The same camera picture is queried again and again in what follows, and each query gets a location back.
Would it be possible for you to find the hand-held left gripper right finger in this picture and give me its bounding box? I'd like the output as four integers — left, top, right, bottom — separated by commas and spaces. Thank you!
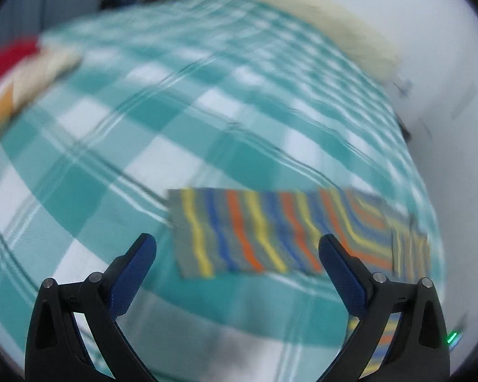
319, 234, 451, 382

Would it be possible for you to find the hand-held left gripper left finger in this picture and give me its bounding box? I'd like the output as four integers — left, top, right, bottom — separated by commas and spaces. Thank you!
25, 233, 157, 382

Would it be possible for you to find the striped knit sweater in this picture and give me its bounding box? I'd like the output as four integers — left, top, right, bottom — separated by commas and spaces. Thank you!
166, 187, 433, 378

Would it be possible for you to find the bed with green plaid blanket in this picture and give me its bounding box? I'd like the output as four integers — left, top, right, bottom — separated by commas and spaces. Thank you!
0, 0, 443, 382

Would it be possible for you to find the cream patterned folded cloth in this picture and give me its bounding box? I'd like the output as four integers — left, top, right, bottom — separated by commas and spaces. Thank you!
0, 44, 82, 144

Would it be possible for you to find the cream padded headboard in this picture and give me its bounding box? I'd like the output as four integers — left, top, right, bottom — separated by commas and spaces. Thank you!
211, 0, 401, 84

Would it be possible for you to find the red folded cloth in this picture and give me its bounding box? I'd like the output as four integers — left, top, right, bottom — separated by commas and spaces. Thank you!
0, 38, 40, 88

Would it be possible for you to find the blue curtain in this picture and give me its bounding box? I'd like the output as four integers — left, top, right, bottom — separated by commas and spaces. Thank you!
0, 0, 104, 48

